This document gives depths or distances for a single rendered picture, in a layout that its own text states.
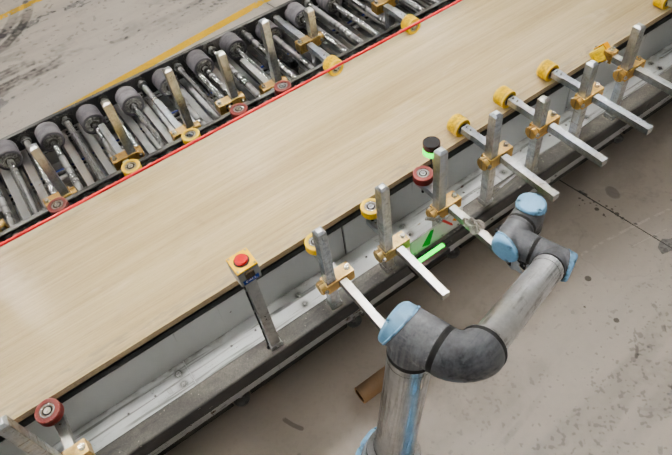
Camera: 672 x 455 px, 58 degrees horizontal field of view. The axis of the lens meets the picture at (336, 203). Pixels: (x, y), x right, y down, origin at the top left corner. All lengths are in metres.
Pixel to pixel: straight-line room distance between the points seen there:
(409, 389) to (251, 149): 1.37
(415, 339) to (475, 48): 1.82
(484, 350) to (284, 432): 1.61
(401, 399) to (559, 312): 1.68
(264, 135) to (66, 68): 2.76
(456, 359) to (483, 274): 1.83
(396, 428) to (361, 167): 1.10
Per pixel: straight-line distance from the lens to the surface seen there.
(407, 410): 1.58
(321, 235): 1.89
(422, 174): 2.34
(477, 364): 1.37
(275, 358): 2.22
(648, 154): 3.87
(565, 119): 3.03
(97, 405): 2.37
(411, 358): 1.39
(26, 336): 2.34
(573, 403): 2.92
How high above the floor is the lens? 2.64
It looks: 50 degrees down
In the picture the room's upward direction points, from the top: 10 degrees counter-clockwise
